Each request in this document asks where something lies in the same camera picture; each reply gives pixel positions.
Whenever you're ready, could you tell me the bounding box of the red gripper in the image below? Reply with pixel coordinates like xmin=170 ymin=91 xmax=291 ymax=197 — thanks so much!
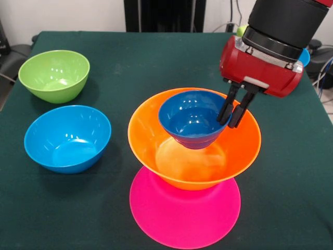
xmin=216 ymin=35 xmax=304 ymax=129

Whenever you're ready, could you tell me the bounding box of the small dark blue bowl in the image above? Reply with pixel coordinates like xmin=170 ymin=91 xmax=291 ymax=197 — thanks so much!
xmin=158 ymin=90 xmax=232 ymax=150

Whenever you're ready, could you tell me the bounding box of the orange bowl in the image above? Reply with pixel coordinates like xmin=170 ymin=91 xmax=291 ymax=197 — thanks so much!
xmin=127 ymin=87 xmax=262 ymax=191

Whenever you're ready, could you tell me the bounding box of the pink bowl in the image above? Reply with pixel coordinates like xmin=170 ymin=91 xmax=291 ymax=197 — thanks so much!
xmin=129 ymin=166 xmax=241 ymax=250

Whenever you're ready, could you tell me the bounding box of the large blue bowl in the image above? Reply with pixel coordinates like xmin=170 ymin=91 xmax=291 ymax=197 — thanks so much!
xmin=23 ymin=105 xmax=112 ymax=174
xmin=298 ymin=48 xmax=311 ymax=67

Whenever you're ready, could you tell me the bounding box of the grey chair base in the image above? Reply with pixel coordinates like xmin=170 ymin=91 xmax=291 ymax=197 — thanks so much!
xmin=305 ymin=39 xmax=333 ymax=89
xmin=0 ymin=43 xmax=33 ymax=79

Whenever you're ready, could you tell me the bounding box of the lime green bowl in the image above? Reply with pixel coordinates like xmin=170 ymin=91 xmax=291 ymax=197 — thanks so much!
xmin=18 ymin=49 xmax=91 ymax=104

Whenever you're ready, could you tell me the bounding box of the dark green tablecloth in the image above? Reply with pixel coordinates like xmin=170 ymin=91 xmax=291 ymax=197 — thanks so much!
xmin=0 ymin=30 xmax=333 ymax=250

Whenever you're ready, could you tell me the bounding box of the black hanging cable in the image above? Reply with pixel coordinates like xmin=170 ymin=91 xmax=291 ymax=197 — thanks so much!
xmin=235 ymin=0 xmax=244 ymax=24

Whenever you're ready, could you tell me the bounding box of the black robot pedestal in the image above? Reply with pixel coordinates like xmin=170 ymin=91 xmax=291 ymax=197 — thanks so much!
xmin=123 ymin=0 xmax=207 ymax=33

